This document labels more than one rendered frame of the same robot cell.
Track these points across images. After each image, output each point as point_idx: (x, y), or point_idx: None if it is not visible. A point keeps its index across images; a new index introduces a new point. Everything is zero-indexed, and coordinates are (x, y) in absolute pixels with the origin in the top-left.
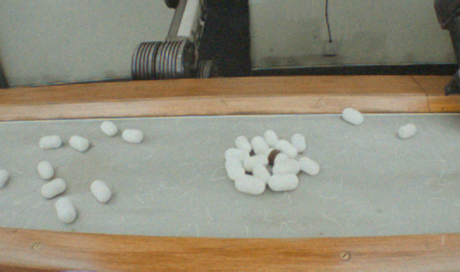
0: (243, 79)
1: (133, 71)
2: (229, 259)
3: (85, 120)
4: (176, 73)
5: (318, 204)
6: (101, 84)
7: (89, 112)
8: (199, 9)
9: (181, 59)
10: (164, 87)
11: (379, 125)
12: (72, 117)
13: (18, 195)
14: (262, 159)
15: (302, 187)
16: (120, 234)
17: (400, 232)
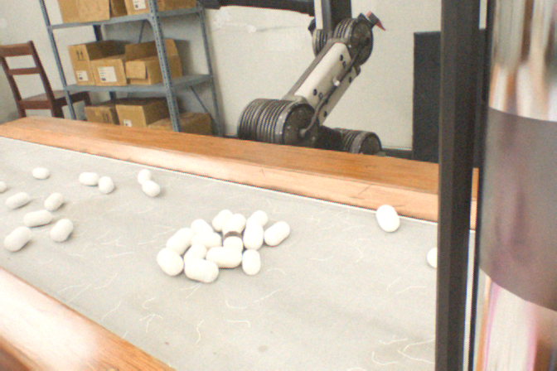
0: (310, 151)
1: (238, 128)
2: (30, 324)
3: (145, 166)
4: (274, 137)
5: (210, 309)
6: (185, 135)
7: (151, 159)
8: (338, 65)
9: (280, 122)
10: (228, 146)
11: (423, 239)
12: (138, 161)
13: (16, 219)
14: (210, 238)
15: (223, 284)
16: (4, 269)
17: None
